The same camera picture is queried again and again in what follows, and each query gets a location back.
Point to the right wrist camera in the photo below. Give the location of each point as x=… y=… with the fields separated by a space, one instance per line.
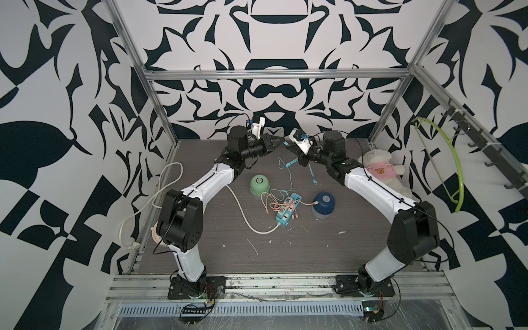
x=301 y=140

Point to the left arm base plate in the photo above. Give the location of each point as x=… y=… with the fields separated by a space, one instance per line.
x=205 y=287

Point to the white teddy bear pink shirt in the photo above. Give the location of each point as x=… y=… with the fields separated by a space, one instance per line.
x=378 y=163

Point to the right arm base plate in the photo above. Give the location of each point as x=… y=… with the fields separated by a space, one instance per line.
x=361 y=286

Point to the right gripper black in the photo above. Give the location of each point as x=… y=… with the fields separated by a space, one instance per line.
x=303 y=159

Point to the light green meat grinder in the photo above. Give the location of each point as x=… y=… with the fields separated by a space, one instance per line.
x=259 y=184

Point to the black wall hook rail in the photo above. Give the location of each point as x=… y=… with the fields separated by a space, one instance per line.
x=483 y=141

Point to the teal power strip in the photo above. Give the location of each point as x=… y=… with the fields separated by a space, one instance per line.
x=283 y=217

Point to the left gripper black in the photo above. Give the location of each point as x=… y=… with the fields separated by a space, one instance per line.
x=265 y=144

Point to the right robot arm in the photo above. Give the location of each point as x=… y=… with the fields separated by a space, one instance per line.
x=414 y=228

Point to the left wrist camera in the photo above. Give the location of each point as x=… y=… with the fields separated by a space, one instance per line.
x=255 y=127

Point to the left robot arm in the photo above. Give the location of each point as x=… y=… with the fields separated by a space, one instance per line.
x=180 y=223

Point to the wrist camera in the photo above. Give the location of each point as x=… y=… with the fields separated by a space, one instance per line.
x=301 y=140
x=255 y=127

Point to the pink round clock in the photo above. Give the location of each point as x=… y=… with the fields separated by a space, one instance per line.
x=154 y=234

